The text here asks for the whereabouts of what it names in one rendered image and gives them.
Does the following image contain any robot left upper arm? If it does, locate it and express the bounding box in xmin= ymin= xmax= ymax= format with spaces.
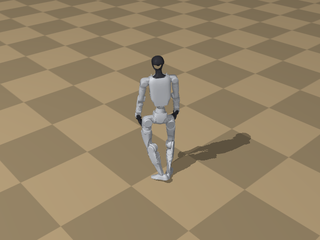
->
xmin=138 ymin=77 xmax=150 ymax=102

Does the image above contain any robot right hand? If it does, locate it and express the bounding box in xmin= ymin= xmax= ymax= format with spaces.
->
xmin=171 ymin=110 xmax=179 ymax=120

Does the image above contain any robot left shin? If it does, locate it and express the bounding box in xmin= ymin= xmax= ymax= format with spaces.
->
xmin=146 ymin=146 xmax=164 ymax=176

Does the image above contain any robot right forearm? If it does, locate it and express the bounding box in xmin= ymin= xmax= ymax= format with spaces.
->
xmin=173 ymin=96 xmax=180 ymax=112

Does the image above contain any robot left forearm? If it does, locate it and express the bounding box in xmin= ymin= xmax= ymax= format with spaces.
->
xmin=135 ymin=95 xmax=144 ymax=118

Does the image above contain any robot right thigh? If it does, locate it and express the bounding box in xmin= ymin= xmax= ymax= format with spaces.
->
xmin=165 ymin=114 xmax=176 ymax=149

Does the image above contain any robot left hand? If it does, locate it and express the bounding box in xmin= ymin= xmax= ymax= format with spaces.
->
xmin=136 ymin=114 xmax=142 ymax=126

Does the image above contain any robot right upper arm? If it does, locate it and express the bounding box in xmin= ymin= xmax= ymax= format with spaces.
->
xmin=169 ymin=74 xmax=179 ymax=99

